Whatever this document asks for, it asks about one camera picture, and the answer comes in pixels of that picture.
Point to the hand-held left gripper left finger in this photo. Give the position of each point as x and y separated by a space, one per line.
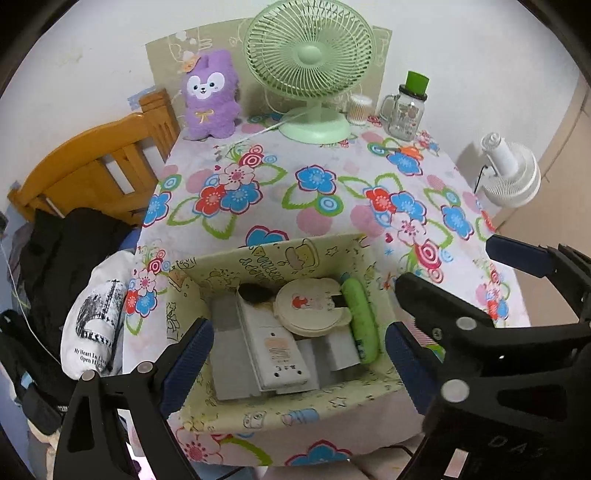
187 364

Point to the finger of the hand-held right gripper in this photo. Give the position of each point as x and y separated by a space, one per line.
438 314
515 256

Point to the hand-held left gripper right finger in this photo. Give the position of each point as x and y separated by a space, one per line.
408 374

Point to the green perforated speaker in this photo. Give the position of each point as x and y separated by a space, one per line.
362 323

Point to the white charger adapter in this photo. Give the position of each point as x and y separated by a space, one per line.
341 353

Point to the long white box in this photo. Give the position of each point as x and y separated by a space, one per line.
272 346

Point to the black car key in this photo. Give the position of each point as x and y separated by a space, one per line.
254 293

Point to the round bear compact mirror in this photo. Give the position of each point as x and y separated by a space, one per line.
304 304

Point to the yellow printed storage box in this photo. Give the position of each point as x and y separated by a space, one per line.
277 258

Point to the large white flat box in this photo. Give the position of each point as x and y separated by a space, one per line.
226 341

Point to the white floor fan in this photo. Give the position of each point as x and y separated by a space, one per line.
517 175

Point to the white printed tote bag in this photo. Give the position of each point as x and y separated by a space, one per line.
92 323

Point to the black clothing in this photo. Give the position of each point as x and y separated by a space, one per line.
60 267

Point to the black backpack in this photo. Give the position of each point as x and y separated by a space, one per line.
18 360

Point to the glass mug with green lid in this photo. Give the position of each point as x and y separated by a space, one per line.
406 117

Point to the cotton swab container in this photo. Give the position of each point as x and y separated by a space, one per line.
359 110

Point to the floral tablecloth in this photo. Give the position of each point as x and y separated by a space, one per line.
286 161

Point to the wooden chair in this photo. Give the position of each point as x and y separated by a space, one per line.
92 157

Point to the purple plush toy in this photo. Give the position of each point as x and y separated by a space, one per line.
207 115

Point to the blue paper piece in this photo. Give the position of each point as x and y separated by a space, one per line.
138 98

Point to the green desk fan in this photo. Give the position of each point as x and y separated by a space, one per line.
309 55

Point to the beige printed wall board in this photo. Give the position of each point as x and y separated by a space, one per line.
161 60

